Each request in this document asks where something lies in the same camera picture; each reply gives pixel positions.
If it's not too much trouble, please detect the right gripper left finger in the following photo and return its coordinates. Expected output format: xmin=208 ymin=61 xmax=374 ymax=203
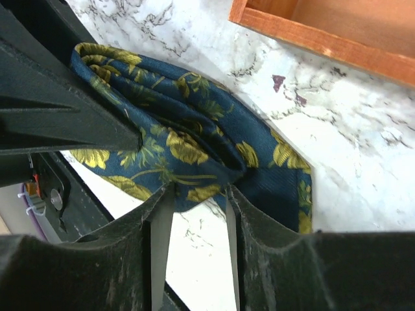
xmin=1 ymin=185 xmax=175 ymax=310

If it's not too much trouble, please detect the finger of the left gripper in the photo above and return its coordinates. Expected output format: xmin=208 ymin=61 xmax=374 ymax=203
xmin=1 ymin=1 xmax=95 ymax=78

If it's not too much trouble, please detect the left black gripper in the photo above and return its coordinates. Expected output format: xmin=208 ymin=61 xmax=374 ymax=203
xmin=1 ymin=40 xmax=141 ymax=242

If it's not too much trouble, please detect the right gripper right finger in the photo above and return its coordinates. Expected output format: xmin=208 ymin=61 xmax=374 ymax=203
xmin=226 ymin=186 xmax=414 ymax=310

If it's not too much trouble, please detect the navy yellow floral tie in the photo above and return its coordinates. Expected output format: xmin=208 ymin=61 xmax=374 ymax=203
xmin=70 ymin=43 xmax=313 ymax=233

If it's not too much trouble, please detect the wooden compartment tray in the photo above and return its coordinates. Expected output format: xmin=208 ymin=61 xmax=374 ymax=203
xmin=229 ymin=0 xmax=414 ymax=87

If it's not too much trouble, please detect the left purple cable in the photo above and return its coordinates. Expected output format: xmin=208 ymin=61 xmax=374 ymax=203
xmin=18 ymin=183 xmax=49 ymax=242

